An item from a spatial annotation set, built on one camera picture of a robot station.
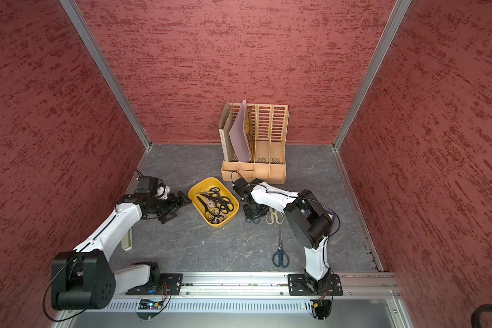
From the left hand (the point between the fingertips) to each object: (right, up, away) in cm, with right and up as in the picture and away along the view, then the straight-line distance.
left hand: (184, 211), depth 84 cm
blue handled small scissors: (+30, -5, +5) cm, 31 cm away
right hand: (+32, -5, +6) cm, 32 cm away
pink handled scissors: (+14, -4, +6) cm, 15 cm away
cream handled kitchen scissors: (+39, -4, +8) cm, 40 cm away
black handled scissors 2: (+10, -2, +6) cm, 12 cm away
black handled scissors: (+15, +1, +11) cm, 19 cm away
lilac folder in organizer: (+22, +34, +13) cm, 42 cm away
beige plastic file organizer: (+29, +32, +29) cm, 52 cm away
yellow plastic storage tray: (+7, +10, +15) cm, 19 cm away
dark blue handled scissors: (+41, -18, -3) cm, 45 cm away
